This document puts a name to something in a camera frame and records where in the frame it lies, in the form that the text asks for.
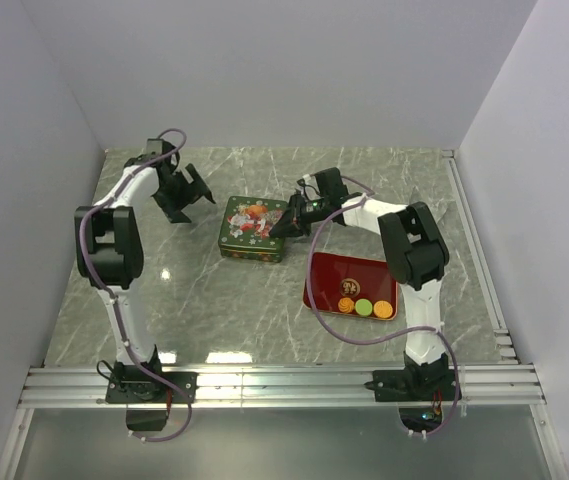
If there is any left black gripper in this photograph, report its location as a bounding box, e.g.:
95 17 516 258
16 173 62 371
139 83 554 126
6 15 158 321
154 164 213 223

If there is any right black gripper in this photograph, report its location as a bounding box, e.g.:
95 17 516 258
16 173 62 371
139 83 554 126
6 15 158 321
269 194 329 241

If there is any gold tin lid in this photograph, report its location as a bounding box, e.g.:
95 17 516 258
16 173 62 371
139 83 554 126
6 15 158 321
218 195 286 253

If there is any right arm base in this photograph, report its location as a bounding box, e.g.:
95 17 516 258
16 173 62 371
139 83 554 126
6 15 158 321
364 367 462 440

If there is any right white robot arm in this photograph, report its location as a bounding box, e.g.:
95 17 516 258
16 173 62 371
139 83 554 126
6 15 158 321
270 167 456 399

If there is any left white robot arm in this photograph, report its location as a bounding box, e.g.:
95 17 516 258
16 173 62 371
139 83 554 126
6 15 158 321
74 130 214 402

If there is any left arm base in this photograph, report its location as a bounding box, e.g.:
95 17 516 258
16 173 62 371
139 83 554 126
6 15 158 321
96 359 198 434

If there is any red lacquer tray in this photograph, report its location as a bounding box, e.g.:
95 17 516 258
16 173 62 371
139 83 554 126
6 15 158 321
310 252 399 321

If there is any square cookie tin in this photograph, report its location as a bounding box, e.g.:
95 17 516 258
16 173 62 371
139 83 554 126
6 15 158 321
219 238 285 263

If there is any aluminium rail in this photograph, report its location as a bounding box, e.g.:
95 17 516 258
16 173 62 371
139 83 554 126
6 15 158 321
18 363 546 409

